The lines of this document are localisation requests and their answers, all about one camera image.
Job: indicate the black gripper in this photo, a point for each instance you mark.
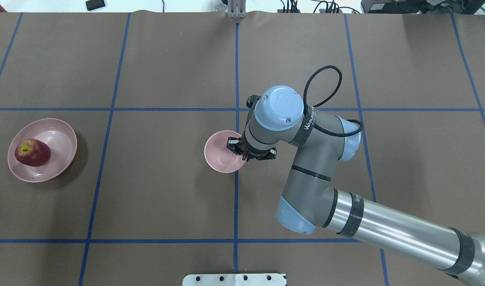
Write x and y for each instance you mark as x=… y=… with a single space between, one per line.
x=237 y=146

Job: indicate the pink bowl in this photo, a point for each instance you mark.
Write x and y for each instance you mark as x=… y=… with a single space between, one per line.
x=218 y=156

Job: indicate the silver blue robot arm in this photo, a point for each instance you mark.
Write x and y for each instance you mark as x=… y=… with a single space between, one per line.
x=309 y=199

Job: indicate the pink plate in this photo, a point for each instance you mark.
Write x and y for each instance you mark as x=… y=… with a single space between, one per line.
x=59 y=136

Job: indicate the red apple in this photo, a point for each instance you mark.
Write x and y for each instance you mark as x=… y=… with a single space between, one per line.
x=32 y=152

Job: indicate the orange black usb hub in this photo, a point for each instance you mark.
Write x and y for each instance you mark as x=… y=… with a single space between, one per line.
x=288 y=10

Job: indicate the small black device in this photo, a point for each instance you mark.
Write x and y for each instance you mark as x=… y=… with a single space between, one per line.
x=94 y=4

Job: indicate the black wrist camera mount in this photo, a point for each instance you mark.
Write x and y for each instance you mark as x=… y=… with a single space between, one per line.
x=252 y=100

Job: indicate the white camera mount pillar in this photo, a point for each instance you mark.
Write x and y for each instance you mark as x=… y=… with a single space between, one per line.
x=235 y=279

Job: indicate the aluminium frame post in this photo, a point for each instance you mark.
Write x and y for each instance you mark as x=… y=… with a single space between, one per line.
x=236 y=8

